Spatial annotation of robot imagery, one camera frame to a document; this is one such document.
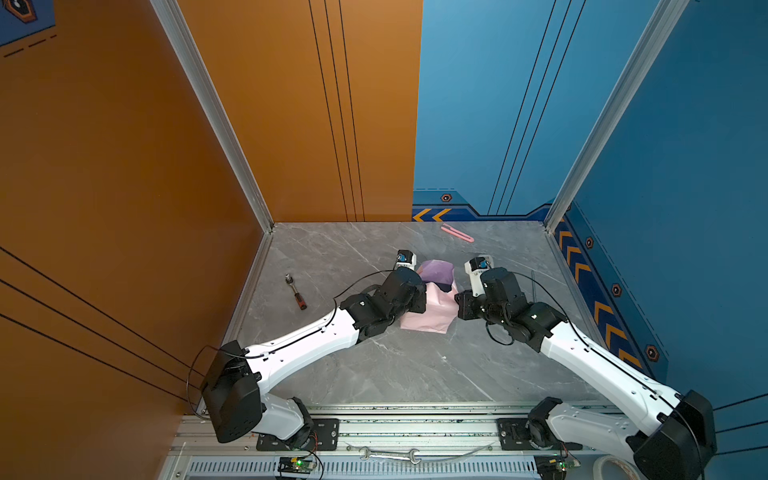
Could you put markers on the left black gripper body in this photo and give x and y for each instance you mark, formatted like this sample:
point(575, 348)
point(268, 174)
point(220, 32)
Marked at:
point(416, 303)

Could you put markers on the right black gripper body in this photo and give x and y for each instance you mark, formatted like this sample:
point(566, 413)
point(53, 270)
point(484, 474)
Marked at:
point(473, 308)

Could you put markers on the pink wrapping paper sheet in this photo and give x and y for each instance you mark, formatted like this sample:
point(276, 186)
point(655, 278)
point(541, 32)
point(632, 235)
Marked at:
point(441, 307)

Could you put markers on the dark navy gift box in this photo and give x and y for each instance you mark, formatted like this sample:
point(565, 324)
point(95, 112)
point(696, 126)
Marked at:
point(445, 287)

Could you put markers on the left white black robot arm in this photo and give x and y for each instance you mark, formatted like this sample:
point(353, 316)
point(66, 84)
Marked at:
point(237, 387)

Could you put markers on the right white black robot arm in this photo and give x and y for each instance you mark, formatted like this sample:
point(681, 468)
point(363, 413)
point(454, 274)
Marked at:
point(665, 434)

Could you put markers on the pink scissors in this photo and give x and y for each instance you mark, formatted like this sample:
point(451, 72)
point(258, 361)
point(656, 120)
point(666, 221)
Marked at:
point(456, 233)

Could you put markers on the right green circuit board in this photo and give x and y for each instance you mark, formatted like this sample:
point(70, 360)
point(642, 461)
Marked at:
point(551, 468)

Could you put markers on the green circuit board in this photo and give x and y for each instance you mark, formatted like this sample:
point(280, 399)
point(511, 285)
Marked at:
point(551, 468)
point(295, 468)

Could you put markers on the white tape roll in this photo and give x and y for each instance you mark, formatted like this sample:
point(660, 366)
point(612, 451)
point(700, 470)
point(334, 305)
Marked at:
point(611, 467)

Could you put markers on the left green circuit board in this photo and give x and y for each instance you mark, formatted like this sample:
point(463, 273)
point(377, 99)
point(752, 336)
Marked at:
point(295, 468)

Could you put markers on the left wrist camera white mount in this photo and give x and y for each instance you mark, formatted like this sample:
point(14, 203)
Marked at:
point(405, 259)

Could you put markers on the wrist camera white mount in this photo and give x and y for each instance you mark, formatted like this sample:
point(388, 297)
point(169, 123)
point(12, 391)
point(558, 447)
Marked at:
point(475, 268)
point(405, 259)

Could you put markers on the yellow handled screwdriver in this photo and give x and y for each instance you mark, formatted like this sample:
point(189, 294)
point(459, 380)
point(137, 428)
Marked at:
point(534, 286)

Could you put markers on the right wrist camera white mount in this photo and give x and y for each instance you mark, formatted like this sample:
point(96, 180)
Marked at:
point(475, 268)

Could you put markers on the red handled ratchet tool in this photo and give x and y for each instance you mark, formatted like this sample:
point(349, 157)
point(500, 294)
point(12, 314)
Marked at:
point(297, 295)

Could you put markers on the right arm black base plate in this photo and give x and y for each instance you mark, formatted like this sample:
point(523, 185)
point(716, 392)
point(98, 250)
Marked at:
point(525, 434)

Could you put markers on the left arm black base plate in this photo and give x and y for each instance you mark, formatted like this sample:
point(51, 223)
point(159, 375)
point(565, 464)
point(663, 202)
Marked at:
point(323, 436)

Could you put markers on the silver wrench on rail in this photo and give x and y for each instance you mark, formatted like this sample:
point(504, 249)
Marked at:
point(411, 457)

